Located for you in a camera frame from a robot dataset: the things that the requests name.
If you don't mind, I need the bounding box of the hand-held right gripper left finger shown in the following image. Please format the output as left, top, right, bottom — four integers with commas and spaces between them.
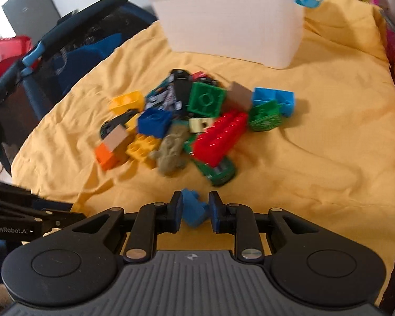
67, 190, 184, 263

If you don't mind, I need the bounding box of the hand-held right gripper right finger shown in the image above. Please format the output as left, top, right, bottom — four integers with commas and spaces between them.
208, 190, 327, 264

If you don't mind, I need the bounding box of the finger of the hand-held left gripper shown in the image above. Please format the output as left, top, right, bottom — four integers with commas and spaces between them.
0, 199, 86, 230
0, 179, 47, 205

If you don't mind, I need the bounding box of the blue toy piece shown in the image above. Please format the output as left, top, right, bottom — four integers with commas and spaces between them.
181, 188, 209, 228

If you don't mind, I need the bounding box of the red long toy brick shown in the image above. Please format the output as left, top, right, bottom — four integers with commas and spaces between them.
193, 111, 249, 168

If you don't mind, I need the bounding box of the green patterned toy brick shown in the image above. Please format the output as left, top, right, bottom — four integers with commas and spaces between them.
248, 100, 281, 132

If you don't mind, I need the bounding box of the white plastic storage bin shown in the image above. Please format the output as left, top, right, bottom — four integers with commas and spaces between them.
140, 0, 312, 70

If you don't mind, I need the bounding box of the green toy car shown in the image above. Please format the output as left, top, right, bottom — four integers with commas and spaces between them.
184, 138, 238, 186

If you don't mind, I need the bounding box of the olive dinosaur figure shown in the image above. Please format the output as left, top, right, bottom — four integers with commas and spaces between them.
150, 126, 189, 176

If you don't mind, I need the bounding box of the yellow toy brick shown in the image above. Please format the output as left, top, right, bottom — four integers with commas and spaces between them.
109, 90, 145, 114
126, 133, 162, 168

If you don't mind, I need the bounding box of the orange toy brick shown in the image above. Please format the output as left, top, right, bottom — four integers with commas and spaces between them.
95, 143, 121, 171

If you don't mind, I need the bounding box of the cream small toy brick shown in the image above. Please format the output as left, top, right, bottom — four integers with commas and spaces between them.
189, 117, 214, 134

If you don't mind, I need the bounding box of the dark blue playpen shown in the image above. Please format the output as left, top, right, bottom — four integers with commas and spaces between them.
0, 0, 159, 172

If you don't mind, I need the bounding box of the black toy car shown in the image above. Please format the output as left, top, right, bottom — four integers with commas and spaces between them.
100, 108, 140, 139
169, 69, 193, 111

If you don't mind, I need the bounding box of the blue printed toy car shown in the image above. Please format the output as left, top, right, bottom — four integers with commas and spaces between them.
145, 79, 176, 111

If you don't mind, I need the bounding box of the brown wooden cube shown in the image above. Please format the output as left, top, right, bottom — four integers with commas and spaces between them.
224, 82, 253, 112

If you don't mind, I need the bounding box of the yellow blanket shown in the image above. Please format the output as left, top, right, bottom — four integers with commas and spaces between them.
11, 0, 395, 307

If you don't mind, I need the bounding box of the light blue toy brick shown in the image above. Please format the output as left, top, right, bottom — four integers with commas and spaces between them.
252, 87, 296, 118

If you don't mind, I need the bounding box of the red toy car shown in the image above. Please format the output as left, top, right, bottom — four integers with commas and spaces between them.
191, 71, 222, 88

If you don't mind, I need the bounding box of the red basket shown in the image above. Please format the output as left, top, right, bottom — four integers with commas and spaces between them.
0, 36, 32, 89

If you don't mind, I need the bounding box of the blue cloth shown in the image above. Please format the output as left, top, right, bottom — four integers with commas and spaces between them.
51, 33, 122, 96

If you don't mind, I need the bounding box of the grey cabinet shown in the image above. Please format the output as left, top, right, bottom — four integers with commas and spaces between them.
2, 0, 61, 40

